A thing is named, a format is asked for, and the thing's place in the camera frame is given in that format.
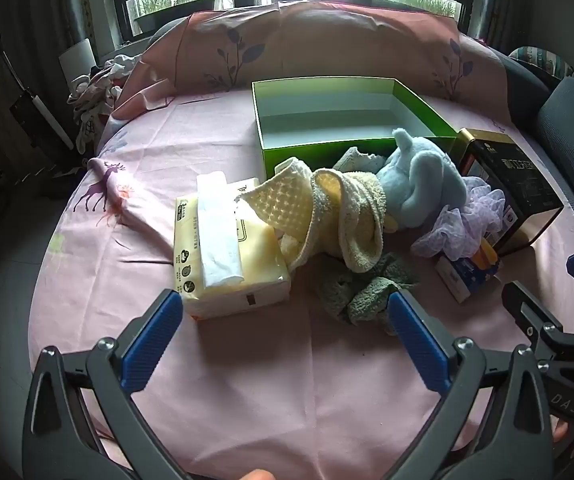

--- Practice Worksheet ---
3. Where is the white cylinder lamp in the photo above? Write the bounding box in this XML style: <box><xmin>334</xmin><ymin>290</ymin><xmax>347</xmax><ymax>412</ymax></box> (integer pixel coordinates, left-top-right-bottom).
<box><xmin>58</xmin><ymin>39</ymin><xmax>96</xmax><ymax>81</ymax></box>

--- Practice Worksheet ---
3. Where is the pink leaf-print headboard cushion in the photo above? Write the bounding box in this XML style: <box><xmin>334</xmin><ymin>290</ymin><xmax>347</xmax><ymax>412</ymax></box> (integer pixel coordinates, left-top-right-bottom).
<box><xmin>112</xmin><ymin>2</ymin><xmax>505</xmax><ymax>121</ymax></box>

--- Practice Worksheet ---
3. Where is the pink deer-print bedsheet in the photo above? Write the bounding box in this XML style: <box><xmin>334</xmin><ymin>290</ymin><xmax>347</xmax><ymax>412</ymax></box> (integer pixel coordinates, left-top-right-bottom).
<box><xmin>27</xmin><ymin>80</ymin><xmax>574</xmax><ymax>480</ymax></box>

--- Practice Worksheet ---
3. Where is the pile of white clothes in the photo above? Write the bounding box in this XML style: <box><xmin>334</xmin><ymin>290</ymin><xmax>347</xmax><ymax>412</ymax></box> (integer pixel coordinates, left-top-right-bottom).
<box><xmin>67</xmin><ymin>52</ymin><xmax>142</xmax><ymax>153</ymax></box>

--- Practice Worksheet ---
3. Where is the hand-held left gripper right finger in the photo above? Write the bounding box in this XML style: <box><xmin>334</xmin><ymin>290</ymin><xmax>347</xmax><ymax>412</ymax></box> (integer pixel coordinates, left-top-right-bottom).
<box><xmin>386</xmin><ymin>290</ymin><xmax>555</xmax><ymax>480</ymax></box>

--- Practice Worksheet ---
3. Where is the black and gold box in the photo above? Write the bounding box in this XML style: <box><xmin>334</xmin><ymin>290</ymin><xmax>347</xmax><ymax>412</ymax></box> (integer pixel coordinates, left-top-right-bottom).
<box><xmin>450</xmin><ymin>128</ymin><xmax>565</xmax><ymax>256</ymax></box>

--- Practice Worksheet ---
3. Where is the green fleece towel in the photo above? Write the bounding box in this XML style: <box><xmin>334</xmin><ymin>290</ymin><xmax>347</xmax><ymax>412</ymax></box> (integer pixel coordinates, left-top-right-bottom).
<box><xmin>317</xmin><ymin>252</ymin><xmax>420</xmax><ymax>336</ymax></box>

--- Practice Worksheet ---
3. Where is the grey cushion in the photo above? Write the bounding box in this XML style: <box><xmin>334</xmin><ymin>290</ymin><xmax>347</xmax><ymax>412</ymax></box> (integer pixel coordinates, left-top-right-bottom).
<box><xmin>537</xmin><ymin>77</ymin><xmax>574</xmax><ymax>201</ymax></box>

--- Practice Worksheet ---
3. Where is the patterned pillow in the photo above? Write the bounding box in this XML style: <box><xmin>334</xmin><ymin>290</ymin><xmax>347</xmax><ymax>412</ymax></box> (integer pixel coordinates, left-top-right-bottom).
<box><xmin>510</xmin><ymin>46</ymin><xmax>574</xmax><ymax>79</ymax></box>

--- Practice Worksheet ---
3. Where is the small grey-green cloth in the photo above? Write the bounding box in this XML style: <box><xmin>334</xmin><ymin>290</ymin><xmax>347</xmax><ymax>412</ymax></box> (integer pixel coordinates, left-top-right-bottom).
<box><xmin>332</xmin><ymin>146</ymin><xmax>388</xmax><ymax>173</ymax></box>

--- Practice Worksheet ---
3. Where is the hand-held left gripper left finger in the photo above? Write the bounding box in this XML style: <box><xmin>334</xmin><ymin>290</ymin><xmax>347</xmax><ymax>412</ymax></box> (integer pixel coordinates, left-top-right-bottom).
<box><xmin>21</xmin><ymin>289</ymin><xmax>193</xmax><ymax>480</ymax></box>

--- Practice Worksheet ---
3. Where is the white long-handled stick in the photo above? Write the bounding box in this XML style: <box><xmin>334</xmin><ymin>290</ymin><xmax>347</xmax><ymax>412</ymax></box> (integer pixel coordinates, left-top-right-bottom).
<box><xmin>1</xmin><ymin>50</ymin><xmax>76</xmax><ymax>151</ymax></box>

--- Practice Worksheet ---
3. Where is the green cardboard box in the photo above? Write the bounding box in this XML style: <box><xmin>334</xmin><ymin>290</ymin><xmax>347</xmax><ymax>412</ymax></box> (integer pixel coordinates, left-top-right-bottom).
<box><xmin>252</xmin><ymin>76</ymin><xmax>460</xmax><ymax>181</ymax></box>

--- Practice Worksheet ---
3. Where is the blue plush elephant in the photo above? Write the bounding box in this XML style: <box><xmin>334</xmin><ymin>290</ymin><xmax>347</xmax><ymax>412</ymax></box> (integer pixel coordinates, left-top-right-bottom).
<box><xmin>377</xmin><ymin>128</ymin><xmax>468</xmax><ymax>231</ymax></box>

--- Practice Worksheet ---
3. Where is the yellow tissue pack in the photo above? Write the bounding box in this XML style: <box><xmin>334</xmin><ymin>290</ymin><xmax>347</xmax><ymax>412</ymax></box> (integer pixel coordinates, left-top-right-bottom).
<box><xmin>173</xmin><ymin>172</ymin><xmax>292</xmax><ymax>321</ymax></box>

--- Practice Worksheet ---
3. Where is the purple mesh bath pouf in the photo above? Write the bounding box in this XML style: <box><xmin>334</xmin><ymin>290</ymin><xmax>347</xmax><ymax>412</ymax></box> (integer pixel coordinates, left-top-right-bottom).
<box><xmin>411</xmin><ymin>176</ymin><xmax>508</xmax><ymax>261</ymax></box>

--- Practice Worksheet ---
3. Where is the small blue and orange box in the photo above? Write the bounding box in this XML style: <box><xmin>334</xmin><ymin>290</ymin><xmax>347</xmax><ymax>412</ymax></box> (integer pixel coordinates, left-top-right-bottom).
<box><xmin>434</xmin><ymin>239</ymin><xmax>500</xmax><ymax>304</ymax></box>

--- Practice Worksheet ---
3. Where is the yellow towel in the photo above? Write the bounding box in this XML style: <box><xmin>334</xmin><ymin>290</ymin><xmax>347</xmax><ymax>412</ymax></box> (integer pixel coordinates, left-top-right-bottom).
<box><xmin>234</xmin><ymin>156</ymin><xmax>388</xmax><ymax>273</ymax></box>

